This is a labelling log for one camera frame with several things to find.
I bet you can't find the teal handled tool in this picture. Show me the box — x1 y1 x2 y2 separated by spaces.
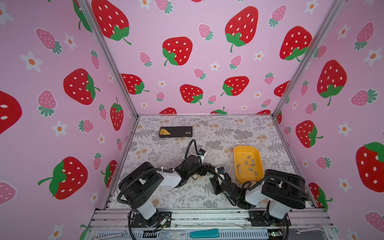
189 229 220 239

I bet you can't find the black tool case yellow label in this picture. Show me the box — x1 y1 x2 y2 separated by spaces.
159 126 193 138

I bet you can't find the silver wrench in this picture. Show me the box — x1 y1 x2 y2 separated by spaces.
295 226 325 235

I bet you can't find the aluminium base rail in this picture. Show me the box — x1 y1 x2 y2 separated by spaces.
85 209 340 240

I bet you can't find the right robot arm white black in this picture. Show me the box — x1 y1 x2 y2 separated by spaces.
208 168 311 227

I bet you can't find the yellow plastic tray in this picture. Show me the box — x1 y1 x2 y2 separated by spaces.
234 146 265 184

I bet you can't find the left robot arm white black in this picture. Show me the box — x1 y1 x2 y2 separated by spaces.
117 140 206 228

